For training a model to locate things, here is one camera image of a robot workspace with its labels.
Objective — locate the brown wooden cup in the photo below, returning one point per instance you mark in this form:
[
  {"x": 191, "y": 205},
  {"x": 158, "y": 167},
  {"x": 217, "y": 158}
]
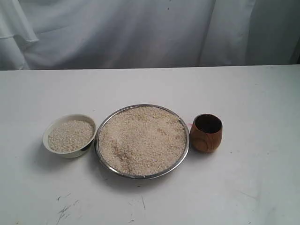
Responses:
[{"x": 206, "y": 133}]

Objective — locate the rice heap in steel plate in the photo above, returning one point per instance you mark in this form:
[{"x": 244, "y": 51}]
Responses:
[{"x": 142, "y": 141}]

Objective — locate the white backdrop cloth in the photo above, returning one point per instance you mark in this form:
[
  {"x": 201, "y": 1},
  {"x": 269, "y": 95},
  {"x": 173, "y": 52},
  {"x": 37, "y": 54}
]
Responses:
[{"x": 91, "y": 34}]

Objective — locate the large steel plate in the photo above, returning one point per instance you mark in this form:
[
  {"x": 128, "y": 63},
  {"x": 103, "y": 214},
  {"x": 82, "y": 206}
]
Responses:
[{"x": 141, "y": 177}]

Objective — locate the rice in white bowl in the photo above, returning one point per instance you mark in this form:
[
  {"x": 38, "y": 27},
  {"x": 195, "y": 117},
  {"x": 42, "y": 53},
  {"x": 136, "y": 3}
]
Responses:
[{"x": 71, "y": 135}]

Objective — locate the white ceramic bowl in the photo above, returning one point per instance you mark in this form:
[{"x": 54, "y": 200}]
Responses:
[{"x": 57, "y": 122}]

